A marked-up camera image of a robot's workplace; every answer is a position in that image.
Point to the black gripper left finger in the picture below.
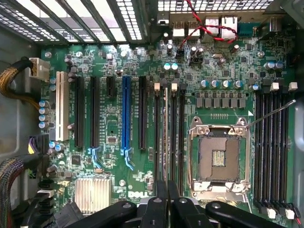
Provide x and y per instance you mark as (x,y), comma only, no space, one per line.
(152,213)

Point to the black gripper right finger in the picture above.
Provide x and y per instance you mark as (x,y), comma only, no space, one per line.
(185,213)

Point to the black RAM slot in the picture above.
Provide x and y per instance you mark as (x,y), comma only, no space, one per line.
(284,142)
(173,133)
(182,133)
(258,142)
(157,133)
(266,142)
(275,142)
(162,114)

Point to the silver finned heatsink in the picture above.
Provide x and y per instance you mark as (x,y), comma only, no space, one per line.
(93,196)

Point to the metal CPU socket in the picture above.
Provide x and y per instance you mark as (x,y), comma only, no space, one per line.
(219,159)

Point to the long black expansion slot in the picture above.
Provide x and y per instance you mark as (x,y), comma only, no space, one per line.
(95,111)
(142,111)
(79,111)

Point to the blue expansion slot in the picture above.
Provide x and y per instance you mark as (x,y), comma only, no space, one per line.
(126,111)

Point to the thin metal locking lever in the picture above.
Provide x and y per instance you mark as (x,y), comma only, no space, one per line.
(270,114)

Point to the short black expansion slot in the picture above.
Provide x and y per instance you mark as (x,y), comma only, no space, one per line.
(110,86)

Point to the white expansion slot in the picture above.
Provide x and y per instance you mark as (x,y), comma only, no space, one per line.
(62,107)

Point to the green Dell motherboard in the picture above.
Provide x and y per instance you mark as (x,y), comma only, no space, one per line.
(213,64)

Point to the white power connector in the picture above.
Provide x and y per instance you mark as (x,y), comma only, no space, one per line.
(39,69)

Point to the silver rear port block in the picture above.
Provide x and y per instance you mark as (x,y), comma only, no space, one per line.
(213,23)

